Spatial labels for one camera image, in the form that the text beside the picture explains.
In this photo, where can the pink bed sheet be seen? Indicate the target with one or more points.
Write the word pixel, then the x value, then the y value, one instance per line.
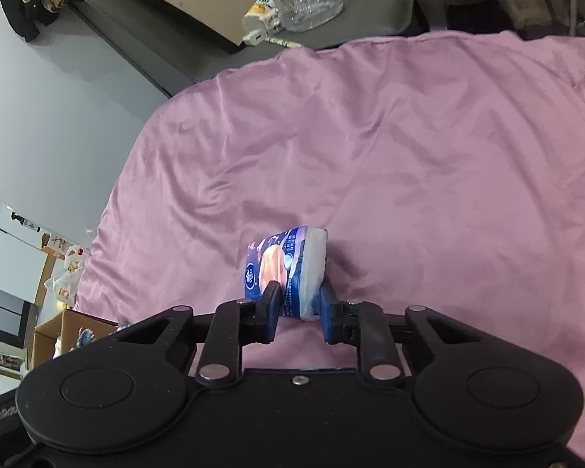
pixel 395 165

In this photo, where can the white yellow plastic bag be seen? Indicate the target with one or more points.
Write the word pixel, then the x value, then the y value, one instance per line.
pixel 68 273

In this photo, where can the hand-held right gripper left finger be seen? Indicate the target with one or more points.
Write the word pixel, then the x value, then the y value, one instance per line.
pixel 271 313

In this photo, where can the small cardboard box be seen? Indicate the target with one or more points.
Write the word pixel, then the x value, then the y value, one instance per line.
pixel 54 246

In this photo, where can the blue tissue packet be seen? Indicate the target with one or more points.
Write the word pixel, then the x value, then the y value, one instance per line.
pixel 287 263

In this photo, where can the yellow white bottle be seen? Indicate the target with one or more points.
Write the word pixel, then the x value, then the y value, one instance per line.
pixel 262 12

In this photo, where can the white cabinet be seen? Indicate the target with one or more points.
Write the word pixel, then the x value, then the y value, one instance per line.
pixel 5 258

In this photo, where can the black white soft toy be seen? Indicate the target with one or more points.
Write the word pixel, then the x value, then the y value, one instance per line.
pixel 84 337

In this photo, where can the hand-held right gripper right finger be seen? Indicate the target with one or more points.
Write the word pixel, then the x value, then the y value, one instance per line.
pixel 329 318

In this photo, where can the brown cardboard box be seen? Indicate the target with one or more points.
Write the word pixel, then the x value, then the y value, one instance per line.
pixel 51 343

